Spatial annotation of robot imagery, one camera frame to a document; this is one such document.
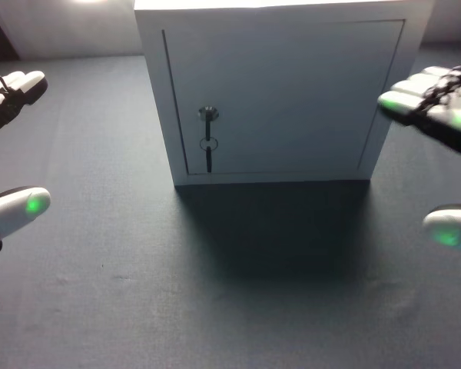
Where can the grey table cloth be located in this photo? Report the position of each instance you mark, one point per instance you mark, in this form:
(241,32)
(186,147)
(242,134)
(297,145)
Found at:
(100,307)

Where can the black hanging key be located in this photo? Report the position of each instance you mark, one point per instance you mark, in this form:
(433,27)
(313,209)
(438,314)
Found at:
(208,161)

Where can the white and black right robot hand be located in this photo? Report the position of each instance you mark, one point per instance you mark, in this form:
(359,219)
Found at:
(442,115)

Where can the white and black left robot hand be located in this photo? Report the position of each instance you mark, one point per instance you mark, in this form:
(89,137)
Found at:
(21,90)

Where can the white metal cabinet box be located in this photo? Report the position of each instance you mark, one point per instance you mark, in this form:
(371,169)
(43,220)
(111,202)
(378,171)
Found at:
(418,38)

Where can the black key in lock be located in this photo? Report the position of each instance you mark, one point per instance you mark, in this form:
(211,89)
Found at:
(207,127)

